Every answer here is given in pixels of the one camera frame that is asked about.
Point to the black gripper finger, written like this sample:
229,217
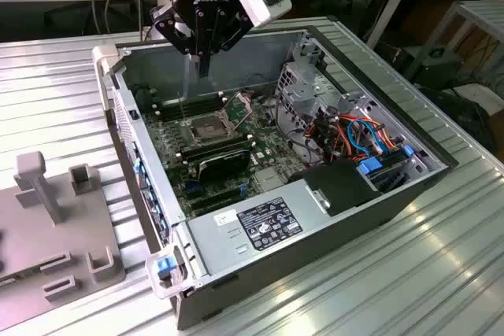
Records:
167,23
232,27

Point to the black RAM slot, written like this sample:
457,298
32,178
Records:
197,110
193,105
212,146
220,151
189,100

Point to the CPU socket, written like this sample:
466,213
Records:
206,129

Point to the black expansion slot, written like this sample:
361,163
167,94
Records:
214,195

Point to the open black PC case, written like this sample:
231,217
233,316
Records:
275,49

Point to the silver drive cage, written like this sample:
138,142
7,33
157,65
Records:
299,94

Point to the green motherboard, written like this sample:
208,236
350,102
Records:
271,143

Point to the black graphics card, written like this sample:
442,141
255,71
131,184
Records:
224,165

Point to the black plastic shroud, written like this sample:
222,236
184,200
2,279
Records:
342,186

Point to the hard disk in blue carrier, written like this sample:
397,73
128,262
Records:
370,165

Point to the black power supply label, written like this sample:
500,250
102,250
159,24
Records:
269,222

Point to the black equipment box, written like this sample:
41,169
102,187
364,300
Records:
433,68

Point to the silver power supply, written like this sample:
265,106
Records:
220,241

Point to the blue case latch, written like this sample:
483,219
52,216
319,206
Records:
164,266

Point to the black bag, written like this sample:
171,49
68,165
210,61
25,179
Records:
464,115

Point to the grey parts rack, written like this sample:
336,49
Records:
47,241

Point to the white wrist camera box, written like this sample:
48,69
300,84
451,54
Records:
260,5

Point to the white metal shelf frame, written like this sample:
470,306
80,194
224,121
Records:
482,11

